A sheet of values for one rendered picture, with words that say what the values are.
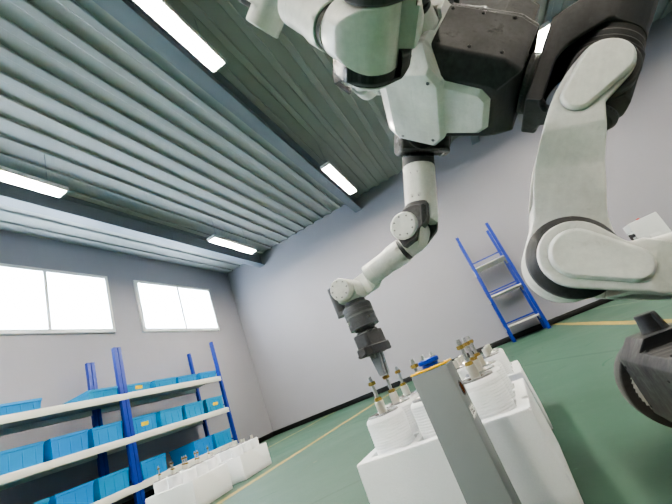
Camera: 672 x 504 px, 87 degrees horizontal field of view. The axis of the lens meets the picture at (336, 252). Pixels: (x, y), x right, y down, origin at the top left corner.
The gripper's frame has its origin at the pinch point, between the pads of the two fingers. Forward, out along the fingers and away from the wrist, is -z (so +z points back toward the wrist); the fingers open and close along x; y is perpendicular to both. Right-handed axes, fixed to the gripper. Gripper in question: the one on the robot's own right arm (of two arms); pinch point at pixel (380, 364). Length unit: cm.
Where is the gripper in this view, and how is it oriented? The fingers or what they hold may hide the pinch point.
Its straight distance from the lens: 106.1
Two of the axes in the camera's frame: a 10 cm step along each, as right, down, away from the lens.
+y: -6.6, 5.0, 5.6
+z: -3.7, -8.7, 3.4
